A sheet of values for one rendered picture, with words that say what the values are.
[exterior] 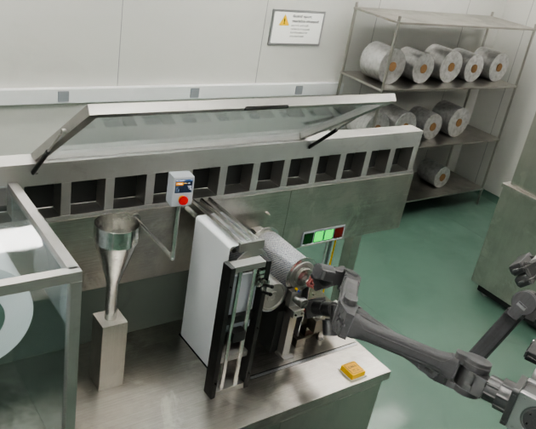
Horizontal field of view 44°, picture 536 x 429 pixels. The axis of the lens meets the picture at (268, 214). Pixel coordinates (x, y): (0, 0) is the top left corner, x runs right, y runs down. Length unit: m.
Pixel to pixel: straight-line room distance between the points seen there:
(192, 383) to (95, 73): 2.80
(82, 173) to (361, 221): 1.42
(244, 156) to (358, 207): 0.75
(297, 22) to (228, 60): 0.67
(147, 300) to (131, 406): 0.46
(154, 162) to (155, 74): 2.64
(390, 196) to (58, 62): 2.46
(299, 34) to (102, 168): 3.49
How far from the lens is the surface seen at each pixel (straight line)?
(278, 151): 2.65
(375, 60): 5.63
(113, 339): 2.32
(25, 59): 4.60
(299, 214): 2.86
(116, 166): 2.31
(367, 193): 3.10
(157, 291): 2.65
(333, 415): 2.74
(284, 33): 5.46
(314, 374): 2.64
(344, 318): 1.89
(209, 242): 2.37
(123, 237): 2.08
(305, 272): 2.51
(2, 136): 4.72
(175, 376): 2.52
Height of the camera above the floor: 2.52
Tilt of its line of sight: 25 degrees down
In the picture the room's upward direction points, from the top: 10 degrees clockwise
